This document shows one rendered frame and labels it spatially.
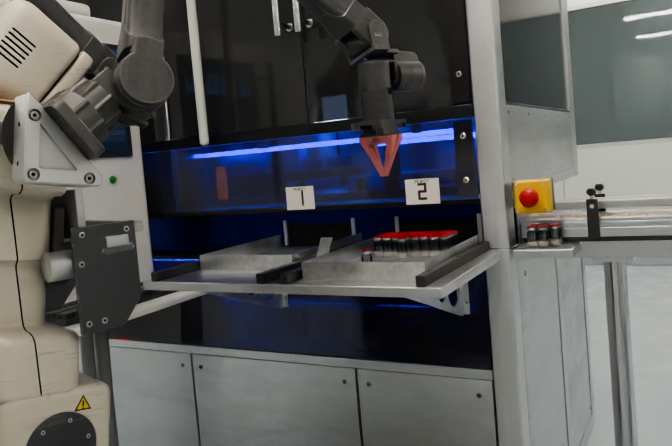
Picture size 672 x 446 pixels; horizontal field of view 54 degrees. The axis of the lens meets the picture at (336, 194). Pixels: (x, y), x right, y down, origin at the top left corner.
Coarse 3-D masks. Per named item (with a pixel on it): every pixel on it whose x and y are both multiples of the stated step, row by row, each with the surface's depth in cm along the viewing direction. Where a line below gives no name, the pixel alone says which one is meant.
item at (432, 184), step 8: (408, 184) 156; (416, 184) 155; (432, 184) 153; (408, 192) 156; (416, 192) 155; (432, 192) 153; (408, 200) 156; (416, 200) 155; (424, 200) 154; (432, 200) 153
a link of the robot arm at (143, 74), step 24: (144, 0) 95; (144, 24) 94; (120, 48) 94; (144, 48) 91; (120, 72) 88; (144, 72) 90; (168, 72) 92; (120, 96) 90; (144, 96) 89; (168, 96) 91; (120, 120) 96
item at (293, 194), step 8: (288, 192) 172; (296, 192) 171; (304, 192) 170; (312, 192) 169; (288, 200) 173; (296, 200) 172; (304, 200) 170; (312, 200) 169; (288, 208) 173; (296, 208) 172; (304, 208) 171; (312, 208) 169
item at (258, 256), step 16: (272, 240) 181; (336, 240) 161; (352, 240) 167; (208, 256) 154; (224, 256) 152; (240, 256) 149; (256, 256) 147; (272, 256) 145; (288, 256) 143; (304, 256) 147
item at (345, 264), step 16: (368, 240) 157; (320, 256) 137; (336, 256) 143; (352, 256) 149; (448, 256) 130; (304, 272) 130; (320, 272) 129; (336, 272) 127; (352, 272) 125; (368, 272) 124; (384, 272) 122; (400, 272) 121; (416, 272) 119
